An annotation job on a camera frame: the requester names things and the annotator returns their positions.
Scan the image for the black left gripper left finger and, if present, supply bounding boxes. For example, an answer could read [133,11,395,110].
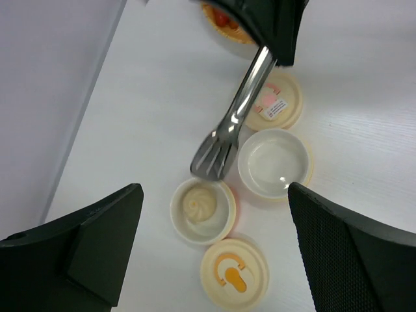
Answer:
[1,183,144,311]

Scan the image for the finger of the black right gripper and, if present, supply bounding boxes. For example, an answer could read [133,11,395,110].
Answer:
[208,0,308,67]

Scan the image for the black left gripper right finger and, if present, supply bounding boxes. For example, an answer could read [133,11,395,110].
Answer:
[288,183,415,311]

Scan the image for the long red sausage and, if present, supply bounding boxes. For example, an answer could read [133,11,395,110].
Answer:
[213,8,229,27]

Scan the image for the white steamed bun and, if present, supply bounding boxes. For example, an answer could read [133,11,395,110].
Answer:
[182,187,216,224]

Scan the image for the stainless steel tongs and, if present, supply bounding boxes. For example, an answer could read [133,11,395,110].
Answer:
[190,46,276,182]

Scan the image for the fish-shaped woven bamboo tray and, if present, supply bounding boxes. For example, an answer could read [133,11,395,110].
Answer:
[201,3,255,45]

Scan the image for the orange-based bowl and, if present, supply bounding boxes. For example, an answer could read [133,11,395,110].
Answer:
[237,129,313,202]

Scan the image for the pink-based bowl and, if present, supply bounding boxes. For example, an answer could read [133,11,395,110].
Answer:
[170,178,240,245]

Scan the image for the cream lid with pink handle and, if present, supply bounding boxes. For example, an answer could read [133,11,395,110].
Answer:
[245,70,303,131]

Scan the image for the cream lid with orange handle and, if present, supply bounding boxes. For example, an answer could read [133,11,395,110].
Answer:
[200,239,270,311]

